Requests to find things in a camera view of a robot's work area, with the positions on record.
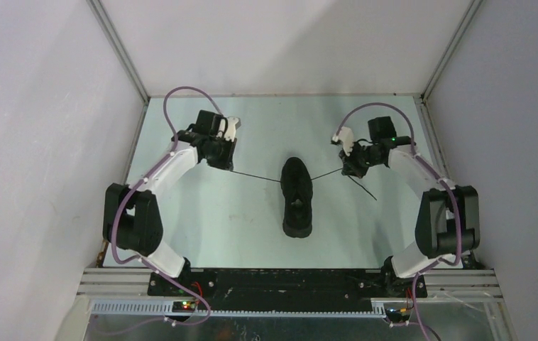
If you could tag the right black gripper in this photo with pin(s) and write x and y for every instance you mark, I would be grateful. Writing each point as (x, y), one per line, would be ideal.
(350, 168)

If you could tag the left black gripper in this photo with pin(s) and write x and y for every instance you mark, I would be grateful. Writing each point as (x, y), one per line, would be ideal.
(226, 163)

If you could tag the black sneaker shoe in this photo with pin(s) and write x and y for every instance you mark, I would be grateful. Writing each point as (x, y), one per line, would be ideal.
(297, 190)

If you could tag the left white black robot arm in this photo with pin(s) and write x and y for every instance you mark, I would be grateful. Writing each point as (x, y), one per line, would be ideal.
(132, 218)

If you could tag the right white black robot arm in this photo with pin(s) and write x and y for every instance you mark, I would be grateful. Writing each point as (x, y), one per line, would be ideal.
(447, 222)

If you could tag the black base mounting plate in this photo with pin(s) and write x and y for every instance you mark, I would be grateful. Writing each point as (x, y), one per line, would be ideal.
(289, 290)

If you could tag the left circuit board with leds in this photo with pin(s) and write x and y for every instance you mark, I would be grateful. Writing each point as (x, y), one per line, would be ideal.
(184, 307)

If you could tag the circuit board with leds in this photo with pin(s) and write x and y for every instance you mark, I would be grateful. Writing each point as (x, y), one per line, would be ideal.
(184, 307)
(397, 316)

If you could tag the right circuit board with leds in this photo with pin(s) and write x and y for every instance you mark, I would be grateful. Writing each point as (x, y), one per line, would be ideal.
(397, 316)

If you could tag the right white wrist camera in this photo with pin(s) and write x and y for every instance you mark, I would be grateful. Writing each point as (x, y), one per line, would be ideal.
(345, 139)

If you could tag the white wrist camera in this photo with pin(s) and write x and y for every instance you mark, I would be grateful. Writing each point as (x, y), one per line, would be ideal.
(345, 139)
(228, 127)

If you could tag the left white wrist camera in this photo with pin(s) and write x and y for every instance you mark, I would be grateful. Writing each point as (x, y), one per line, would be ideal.
(228, 127)

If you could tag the aluminium front rail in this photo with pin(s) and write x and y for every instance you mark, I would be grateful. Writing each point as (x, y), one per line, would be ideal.
(442, 284)

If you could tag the slotted grey cable duct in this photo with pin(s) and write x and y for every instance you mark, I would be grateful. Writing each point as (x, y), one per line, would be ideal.
(167, 309)

